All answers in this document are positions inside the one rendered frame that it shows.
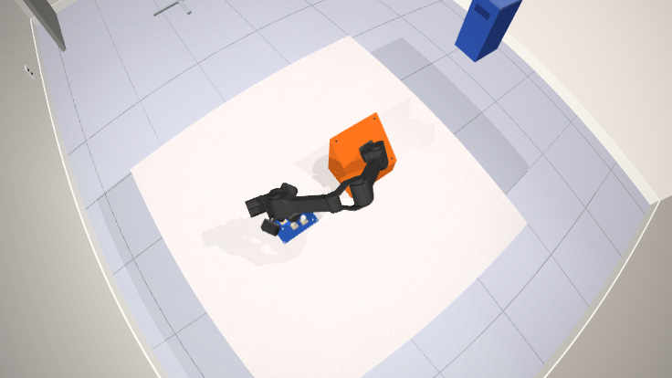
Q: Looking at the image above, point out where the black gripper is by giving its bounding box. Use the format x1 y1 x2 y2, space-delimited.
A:
261 183 298 237

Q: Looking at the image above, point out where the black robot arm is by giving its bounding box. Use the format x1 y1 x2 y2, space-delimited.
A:
245 140 389 223

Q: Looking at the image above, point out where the blue circuit board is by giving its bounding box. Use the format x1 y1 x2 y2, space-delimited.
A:
275 213 319 244

